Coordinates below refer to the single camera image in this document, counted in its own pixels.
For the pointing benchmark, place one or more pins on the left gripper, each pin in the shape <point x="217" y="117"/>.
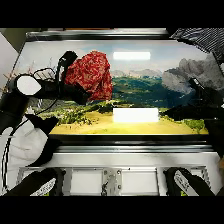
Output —
<point x="80" y="94"/>

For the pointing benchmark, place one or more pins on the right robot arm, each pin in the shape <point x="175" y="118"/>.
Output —
<point x="200" y="112"/>

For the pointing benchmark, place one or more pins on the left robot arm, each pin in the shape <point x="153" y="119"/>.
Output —
<point x="13" y="106"/>

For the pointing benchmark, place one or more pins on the red patterned garment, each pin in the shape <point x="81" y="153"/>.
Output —
<point x="91" y="75"/>

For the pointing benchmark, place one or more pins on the striped garment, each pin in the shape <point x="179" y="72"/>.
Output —
<point x="203" y="38"/>

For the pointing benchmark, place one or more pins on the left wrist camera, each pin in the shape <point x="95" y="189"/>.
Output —
<point x="69" y="56"/>

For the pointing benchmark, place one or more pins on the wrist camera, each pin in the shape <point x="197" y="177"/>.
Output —
<point x="69" y="56"/>
<point x="195" y="84"/>

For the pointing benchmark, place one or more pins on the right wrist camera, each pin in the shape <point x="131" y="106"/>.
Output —
<point x="195" y="84"/>

